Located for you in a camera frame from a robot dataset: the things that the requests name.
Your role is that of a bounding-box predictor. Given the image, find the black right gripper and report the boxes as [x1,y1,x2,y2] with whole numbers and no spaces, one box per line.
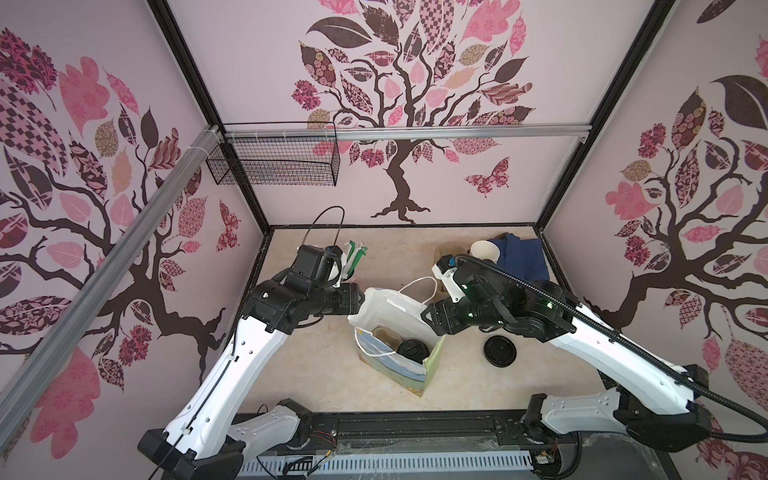
[415,294,503,334]

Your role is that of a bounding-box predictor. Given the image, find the green white paper bag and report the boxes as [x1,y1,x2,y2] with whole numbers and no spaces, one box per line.
[348,287,444,397]

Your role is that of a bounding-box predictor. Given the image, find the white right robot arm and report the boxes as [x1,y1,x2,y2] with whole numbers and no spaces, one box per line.
[421,255,713,452]

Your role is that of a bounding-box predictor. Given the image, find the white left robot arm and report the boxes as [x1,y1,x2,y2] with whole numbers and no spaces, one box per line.
[137,242,366,479]

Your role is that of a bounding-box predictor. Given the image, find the wrapped straws bundle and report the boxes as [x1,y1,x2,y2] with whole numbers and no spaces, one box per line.
[341,240,368,282]

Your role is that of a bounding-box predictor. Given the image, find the stack of paper cups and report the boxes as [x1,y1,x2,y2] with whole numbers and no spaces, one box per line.
[469,240,501,263]

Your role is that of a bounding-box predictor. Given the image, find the blue paper napkins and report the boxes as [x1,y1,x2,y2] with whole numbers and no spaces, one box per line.
[490,234,550,282]

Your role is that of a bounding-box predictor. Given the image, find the stack of black lids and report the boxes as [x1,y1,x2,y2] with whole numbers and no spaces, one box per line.
[483,335,517,368]

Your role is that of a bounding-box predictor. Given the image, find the stack of pulp cup carriers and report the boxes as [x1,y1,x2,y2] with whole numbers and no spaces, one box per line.
[432,242,469,275]

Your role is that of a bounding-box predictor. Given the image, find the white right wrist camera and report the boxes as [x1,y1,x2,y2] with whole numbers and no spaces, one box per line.
[432,255,465,303]

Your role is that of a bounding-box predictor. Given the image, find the black wire basket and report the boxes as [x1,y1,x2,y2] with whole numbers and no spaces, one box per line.
[206,120,341,187]

